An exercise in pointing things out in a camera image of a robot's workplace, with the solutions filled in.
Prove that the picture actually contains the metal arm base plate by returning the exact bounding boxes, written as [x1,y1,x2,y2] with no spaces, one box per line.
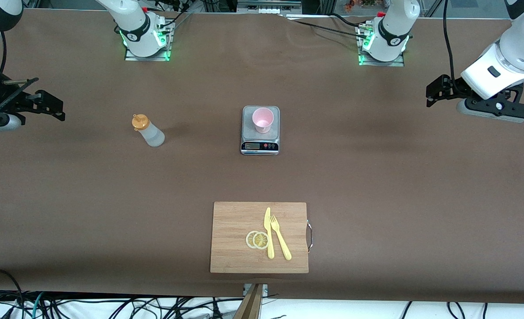
[124,20,172,62]
[358,24,405,67]

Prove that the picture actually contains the sauce bottle with orange cap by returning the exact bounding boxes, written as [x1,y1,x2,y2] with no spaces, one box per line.
[132,113,166,148]

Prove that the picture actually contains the silver digital kitchen scale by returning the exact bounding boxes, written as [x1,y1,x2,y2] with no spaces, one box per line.
[241,105,280,156]

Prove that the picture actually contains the wooden post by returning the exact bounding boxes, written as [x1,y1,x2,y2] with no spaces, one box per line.
[233,284,264,319]

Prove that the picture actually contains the brown table cover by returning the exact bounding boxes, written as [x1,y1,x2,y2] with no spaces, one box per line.
[0,8,524,304]

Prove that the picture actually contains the grey metal rack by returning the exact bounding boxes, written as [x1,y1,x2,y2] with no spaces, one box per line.
[237,0,303,15]

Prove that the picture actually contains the orange flowers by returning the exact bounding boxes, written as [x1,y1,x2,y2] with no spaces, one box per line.
[344,0,377,12]

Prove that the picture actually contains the yellow plastic fork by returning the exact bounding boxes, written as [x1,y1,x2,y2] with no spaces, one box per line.
[270,214,292,261]

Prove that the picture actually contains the teal cable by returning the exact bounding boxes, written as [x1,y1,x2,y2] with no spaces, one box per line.
[31,292,46,319]

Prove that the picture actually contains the yellow plastic knife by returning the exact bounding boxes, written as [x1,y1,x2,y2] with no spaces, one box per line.
[264,207,275,259]

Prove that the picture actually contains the wooden cutting board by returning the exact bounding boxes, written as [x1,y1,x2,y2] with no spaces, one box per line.
[210,202,313,274]

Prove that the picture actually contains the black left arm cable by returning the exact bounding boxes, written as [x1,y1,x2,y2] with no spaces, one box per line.
[442,0,458,82]

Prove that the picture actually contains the pink plastic cup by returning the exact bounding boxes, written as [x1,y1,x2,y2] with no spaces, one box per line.
[252,107,274,134]

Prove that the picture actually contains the metal post bracket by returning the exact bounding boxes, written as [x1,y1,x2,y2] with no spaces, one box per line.
[243,283,269,296]

